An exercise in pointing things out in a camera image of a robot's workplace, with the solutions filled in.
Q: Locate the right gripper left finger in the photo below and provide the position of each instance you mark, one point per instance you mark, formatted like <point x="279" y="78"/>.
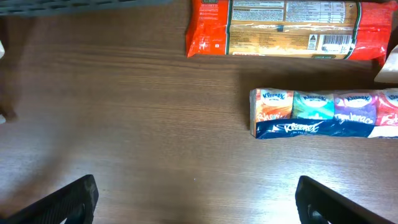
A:
<point x="74" y="203"/>

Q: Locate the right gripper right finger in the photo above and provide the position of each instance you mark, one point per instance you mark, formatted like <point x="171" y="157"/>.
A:
<point x="317" y="203"/>

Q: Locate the multicolour Kleenex tissue pack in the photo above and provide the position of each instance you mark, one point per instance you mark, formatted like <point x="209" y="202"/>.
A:
<point x="277" y="113"/>

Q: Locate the beige cookie bag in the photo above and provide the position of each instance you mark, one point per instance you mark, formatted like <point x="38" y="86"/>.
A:
<point x="389" y="71"/>

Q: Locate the orange spaghetti packet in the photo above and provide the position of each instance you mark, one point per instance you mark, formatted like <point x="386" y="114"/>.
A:
<point x="348" y="30"/>

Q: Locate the grey plastic mesh basket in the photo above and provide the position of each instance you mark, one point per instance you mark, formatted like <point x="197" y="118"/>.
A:
<point x="32" y="8"/>

